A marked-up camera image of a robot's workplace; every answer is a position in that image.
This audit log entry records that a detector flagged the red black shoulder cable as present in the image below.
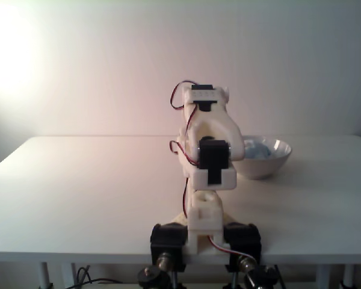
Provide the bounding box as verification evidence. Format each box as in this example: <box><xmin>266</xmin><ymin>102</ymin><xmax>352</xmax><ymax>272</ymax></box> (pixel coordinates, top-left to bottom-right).
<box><xmin>182</xmin><ymin>177</ymin><xmax>190</xmax><ymax>218</ymax></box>

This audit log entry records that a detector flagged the white red base cable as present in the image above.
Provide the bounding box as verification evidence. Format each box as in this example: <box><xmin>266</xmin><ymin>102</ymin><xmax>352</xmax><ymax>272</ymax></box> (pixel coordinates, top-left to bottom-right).
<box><xmin>206</xmin><ymin>234</ymin><xmax>257</xmax><ymax>263</ymax></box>

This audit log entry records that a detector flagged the skyblue plush doll with keychain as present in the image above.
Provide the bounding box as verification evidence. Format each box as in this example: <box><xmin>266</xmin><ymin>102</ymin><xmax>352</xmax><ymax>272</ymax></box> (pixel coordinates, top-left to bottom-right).
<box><xmin>243</xmin><ymin>138</ymin><xmax>273</xmax><ymax>160</ymax></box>

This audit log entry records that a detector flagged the black table clamp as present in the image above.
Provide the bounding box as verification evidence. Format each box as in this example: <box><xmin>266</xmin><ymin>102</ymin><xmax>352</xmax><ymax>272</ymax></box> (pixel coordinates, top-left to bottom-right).
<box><xmin>150</xmin><ymin>222</ymin><xmax>189</xmax><ymax>273</ymax></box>
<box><xmin>224</xmin><ymin>222</ymin><xmax>262</xmax><ymax>273</ymax></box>

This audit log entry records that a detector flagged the red black arm cable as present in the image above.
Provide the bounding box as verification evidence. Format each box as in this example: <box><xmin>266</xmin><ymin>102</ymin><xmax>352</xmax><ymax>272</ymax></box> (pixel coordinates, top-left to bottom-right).
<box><xmin>169</xmin><ymin>79</ymin><xmax>200</xmax><ymax>167</ymax></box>

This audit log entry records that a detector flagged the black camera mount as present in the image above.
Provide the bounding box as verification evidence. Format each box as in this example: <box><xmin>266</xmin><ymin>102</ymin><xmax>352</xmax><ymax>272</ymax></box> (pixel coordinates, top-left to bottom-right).
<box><xmin>243</xmin><ymin>266</ymin><xmax>282</xmax><ymax>289</ymax></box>

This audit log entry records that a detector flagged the white ceramic bowl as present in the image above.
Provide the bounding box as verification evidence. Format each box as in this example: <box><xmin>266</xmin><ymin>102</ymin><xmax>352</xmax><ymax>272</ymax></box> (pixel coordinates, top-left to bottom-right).
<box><xmin>233</xmin><ymin>135</ymin><xmax>292</xmax><ymax>181</ymax></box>

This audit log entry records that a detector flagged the white table leg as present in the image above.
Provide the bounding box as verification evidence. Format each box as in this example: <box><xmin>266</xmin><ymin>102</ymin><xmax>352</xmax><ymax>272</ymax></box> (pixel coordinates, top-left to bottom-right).
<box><xmin>315</xmin><ymin>264</ymin><xmax>332</xmax><ymax>289</ymax></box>
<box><xmin>345</xmin><ymin>264</ymin><xmax>358</xmax><ymax>289</ymax></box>
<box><xmin>38</xmin><ymin>262</ymin><xmax>51</xmax><ymax>289</ymax></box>
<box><xmin>61</xmin><ymin>263</ymin><xmax>73</xmax><ymax>289</ymax></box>

